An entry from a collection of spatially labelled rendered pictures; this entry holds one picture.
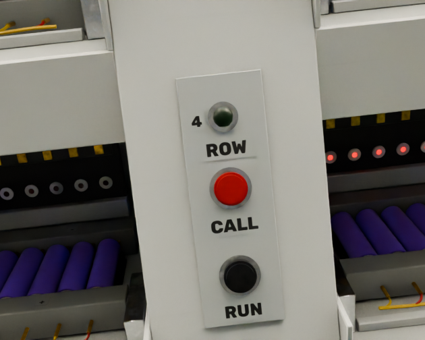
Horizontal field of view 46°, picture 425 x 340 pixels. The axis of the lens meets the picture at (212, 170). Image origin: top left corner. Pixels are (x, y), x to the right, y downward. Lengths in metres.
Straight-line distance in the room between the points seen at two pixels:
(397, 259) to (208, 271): 0.15
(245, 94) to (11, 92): 0.11
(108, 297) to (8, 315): 0.06
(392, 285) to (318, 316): 0.10
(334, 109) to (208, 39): 0.07
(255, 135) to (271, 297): 0.08
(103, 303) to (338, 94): 0.19
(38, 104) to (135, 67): 0.05
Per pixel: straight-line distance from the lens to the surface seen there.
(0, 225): 0.45
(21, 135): 0.26
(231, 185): 0.23
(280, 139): 0.24
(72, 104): 0.25
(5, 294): 0.37
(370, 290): 0.34
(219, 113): 0.23
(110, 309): 0.33
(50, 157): 0.42
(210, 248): 0.24
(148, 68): 0.24
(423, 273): 0.35
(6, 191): 0.44
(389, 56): 0.26
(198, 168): 0.23
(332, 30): 0.25
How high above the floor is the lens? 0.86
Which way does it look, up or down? 7 degrees down
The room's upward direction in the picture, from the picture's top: 6 degrees counter-clockwise
